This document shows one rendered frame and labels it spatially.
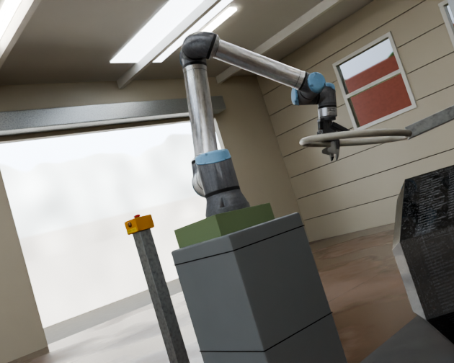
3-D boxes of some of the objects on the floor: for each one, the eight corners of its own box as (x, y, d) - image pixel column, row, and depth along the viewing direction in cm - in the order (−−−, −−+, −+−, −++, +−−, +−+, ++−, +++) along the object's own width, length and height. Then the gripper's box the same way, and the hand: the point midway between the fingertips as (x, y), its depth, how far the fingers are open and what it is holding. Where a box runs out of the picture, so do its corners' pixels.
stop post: (193, 392, 290) (142, 217, 300) (215, 394, 276) (160, 209, 286) (167, 408, 276) (114, 224, 286) (188, 410, 262) (132, 216, 272)
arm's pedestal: (303, 485, 160) (225, 235, 168) (213, 459, 198) (153, 256, 205) (383, 412, 193) (315, 206, 201) (293, 402, 231) (239, 228, 238)
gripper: (313, 119, 247) (317, 162, 246) (323, 116, 235) (327, 160, 235) (329, 119, 249) (333, 160, 248) (340, 115, 237) (343, 159, 237)
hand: (335, 158), depth 242 cm, fingers closed on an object, 5 cm apart
